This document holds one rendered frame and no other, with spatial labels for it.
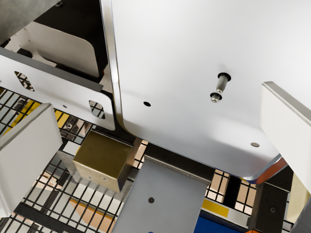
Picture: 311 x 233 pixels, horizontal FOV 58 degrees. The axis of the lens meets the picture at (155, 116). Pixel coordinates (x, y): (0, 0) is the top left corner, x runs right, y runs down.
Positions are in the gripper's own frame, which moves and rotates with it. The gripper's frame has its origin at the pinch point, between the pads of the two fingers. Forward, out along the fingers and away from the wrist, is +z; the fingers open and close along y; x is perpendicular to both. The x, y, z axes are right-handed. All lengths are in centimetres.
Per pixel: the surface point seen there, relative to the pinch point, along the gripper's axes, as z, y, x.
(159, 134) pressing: 19.0, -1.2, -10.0
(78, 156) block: 22.9, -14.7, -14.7
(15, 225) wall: 411, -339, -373
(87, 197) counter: 287, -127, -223
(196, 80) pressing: 10.0, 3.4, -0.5
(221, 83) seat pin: 7.5, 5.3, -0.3
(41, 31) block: 18.3, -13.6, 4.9
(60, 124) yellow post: 69, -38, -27
